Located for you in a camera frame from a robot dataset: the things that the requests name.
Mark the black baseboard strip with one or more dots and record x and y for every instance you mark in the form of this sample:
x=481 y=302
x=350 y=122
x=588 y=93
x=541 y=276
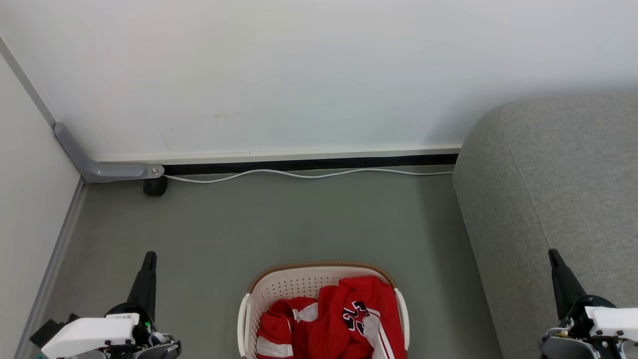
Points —
x=309 y=163

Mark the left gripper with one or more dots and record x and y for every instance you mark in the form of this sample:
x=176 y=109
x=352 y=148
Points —
x=89 y=334

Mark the grey fabric sofa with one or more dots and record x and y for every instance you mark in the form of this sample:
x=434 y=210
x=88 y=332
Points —
x=553 y=199

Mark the red basketball jersey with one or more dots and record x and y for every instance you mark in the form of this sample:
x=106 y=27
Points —
x=334 y=324

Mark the cream perforated laundry basket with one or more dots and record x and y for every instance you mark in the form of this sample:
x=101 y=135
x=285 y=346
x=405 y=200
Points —
x=289 y=286

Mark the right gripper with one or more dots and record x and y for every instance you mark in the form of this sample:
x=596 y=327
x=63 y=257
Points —
x=608 y=324

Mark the grey metal partition bracket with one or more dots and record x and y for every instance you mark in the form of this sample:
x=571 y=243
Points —
x=99 y=171

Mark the black caster wheel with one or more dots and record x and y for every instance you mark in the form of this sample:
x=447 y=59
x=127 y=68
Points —
x=155 y=187

